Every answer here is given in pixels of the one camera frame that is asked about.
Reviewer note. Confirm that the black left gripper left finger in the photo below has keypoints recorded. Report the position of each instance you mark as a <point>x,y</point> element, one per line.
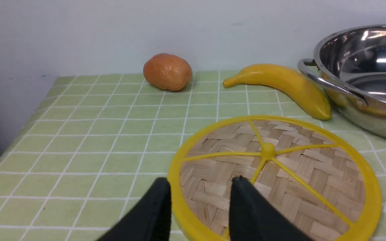
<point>148,220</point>

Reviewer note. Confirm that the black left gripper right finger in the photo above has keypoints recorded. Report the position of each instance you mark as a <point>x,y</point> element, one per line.
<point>253,218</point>

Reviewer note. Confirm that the yellow bamboo steamer lid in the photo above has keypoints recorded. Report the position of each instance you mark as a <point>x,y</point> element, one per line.
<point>311,176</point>

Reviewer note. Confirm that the stainless steel pot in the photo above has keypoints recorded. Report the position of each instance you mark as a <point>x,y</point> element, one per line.
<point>350,66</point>

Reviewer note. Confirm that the green checked tablecloth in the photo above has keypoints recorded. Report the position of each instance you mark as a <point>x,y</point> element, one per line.
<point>96,143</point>

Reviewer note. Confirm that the yellow banana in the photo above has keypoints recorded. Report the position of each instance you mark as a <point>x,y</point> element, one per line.
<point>301,90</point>

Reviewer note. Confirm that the brown potato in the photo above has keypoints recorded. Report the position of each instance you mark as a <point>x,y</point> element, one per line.
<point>167,72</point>

